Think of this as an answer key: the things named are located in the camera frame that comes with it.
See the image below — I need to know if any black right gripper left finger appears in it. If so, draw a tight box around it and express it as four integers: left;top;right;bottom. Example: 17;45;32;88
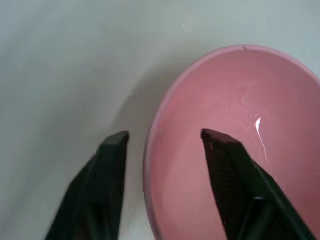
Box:
44;130;130;240

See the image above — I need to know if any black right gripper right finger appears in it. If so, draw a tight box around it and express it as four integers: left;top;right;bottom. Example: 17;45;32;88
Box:
200;128;318;240

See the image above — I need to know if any pink plastic bowl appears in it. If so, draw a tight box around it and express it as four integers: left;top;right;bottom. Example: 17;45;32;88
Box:
142;44;320;240

